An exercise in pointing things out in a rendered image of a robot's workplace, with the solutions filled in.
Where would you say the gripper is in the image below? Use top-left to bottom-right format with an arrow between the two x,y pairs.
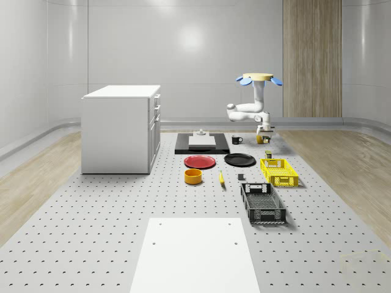
255,125 -> 276,145

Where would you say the yellow basket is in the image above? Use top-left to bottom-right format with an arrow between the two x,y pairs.
260,157 -> 300,188

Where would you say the black plate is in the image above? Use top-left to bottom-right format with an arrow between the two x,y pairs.
224,153 -> 257,168

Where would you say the drone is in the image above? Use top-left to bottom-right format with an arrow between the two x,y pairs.
235,72 -> 283,87

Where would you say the dark grey basket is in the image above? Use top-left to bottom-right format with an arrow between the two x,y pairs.
239,182 -> 288,225

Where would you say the red plate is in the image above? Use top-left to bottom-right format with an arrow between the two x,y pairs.
183,154 -> 217,170

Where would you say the black stove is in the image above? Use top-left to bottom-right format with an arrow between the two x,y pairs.
174,129 -> 231,155

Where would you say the yellow bowl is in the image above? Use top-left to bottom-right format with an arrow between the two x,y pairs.
184,168 -> 203,186

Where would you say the white board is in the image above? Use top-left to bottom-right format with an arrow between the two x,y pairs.
129,217 -> 261,293

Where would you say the white cabinet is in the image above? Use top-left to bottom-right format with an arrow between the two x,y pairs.
81,84 -> 162,175

